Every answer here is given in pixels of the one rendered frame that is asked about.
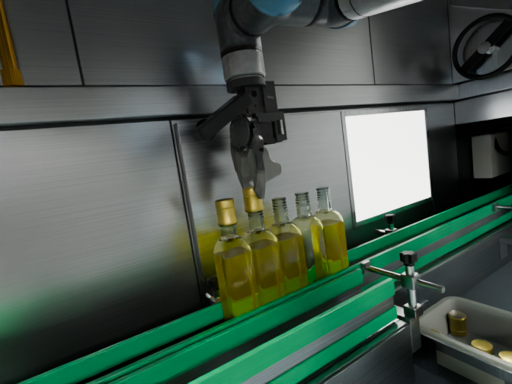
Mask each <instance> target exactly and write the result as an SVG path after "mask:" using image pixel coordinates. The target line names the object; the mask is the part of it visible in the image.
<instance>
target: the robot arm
mask: <svg viewBox="0 0 512 384"><path fill-rule="evenodd" d="M420 1H423V0H213V7H214V12H213V17H214V21H215V23H216V29H217V35H218V41H219V50H220V55H221V60H222V69H223V75H224V80H225V83H226V88H227V92H228V93H230V94H236V95H235V96H233V97H232V98H231V99H229V100H228V101H227V102H226V103H224V105H223V106H221V107H220V108H219V109H217V110H216V111H215V112H213V113H212V114H211V115H209V116H208V117H207V118H206V119H202V120H199V121H198V122H197V124H196V126H195V127H194V128H193V129H192V130H191V132H190V134H191V135H192V137H193V138H194V139H195V140H196V142H204V141H209V140H211V139H213V138H214V137H215V136H216V134H217V133H218V132H219V131H220V130H221V129H222V128H223V127H225V126H226V125H227V124H228V123H230V122H231V123H230V126H229V135H230V149H231V155H232V161H233V164H234V167H235V172H236V173H237V175H238V179H239V182H240V184H241V186H242V188H245V187H250V186H251V185H250V182H251V181H253V184H254V189H253V190H254V192H255V193H256V194H257V195H258V197H259V198H260V199H264V195H265V189H266V182H267V181H269V180H270V179H272V178H275V177H276V176H277V175H279V174H281V172H282V167H281V164H280V163H278V162H275V161H273V160H271V159H270V156H269V152H268V150H267V149H266V148H265V147H264V145H270V144H275V143H277V142H282V141H283V140H287V135H286V124H285V118H284V112H283V111H281V112H278V109H277V98H276V92H275V86H274V81H265V78H264V77H265V75H266V74H265V68H264V57H263V53H262V47H261V35H263V34H264V33H266V32H267V31H268V30H269V29H271V28H272V27H273V26H276V25H283V26H299V27H328V28H331V29H341V28H346V27H352V26H354V25H355V24H356V23H357V22H358V21H359V20H360V19H361V18H365V17H369V16H371V15H374V14H378V13H382V12H384V11H389V10H392V9H395V8H400V7H402V6H406V5H410V4H413V3H415V2H420ZM280 120H283V131H284V134H282V130H281V124H280ZM245 149H246V150H245Z"/></svg>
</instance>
